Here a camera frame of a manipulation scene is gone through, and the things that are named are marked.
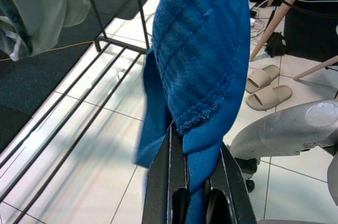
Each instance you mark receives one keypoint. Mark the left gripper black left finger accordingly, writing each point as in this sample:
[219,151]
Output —
[158,181]

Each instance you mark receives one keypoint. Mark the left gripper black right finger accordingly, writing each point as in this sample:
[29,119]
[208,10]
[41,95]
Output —
[232,195]

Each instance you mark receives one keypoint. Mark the blue mesh garment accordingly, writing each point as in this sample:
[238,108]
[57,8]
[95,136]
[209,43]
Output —
[200,49]

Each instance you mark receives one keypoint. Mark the beige slipper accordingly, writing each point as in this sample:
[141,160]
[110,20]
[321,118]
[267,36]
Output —
[260,78]
[272,98]

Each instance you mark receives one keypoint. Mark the black metal clothes rack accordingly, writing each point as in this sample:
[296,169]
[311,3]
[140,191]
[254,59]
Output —
[100,41]

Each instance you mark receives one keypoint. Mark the small black bag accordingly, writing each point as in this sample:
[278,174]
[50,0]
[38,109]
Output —
[276,45]

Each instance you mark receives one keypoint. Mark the black fabric cover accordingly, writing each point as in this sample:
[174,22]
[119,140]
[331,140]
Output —
[311,31]

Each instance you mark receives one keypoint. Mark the grey green hanging garment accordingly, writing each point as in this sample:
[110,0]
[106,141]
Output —
[39,10]

